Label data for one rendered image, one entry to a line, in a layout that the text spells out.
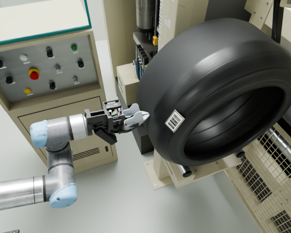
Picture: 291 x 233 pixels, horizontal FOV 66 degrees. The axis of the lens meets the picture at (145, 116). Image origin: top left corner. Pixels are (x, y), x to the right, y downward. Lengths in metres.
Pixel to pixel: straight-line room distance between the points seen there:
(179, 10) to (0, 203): 0.81
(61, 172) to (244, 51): 0.62
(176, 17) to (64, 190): 0.69
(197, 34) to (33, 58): 0.82
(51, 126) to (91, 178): 1.41
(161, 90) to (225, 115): 0.56
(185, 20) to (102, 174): 1.51
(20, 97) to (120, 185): 1.06
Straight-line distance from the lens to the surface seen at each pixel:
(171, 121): 0.68
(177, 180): 1.07
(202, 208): 1.97
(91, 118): 0.68
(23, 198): 0.71
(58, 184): 0.70
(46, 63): 1.29
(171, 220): 1.91
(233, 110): 1.19
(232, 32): 0.77
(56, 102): 1.40
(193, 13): 0.93
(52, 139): 0.70
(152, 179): 1.99
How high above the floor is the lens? 1.84
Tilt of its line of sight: 51 degrees down
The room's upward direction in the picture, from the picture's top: straight up
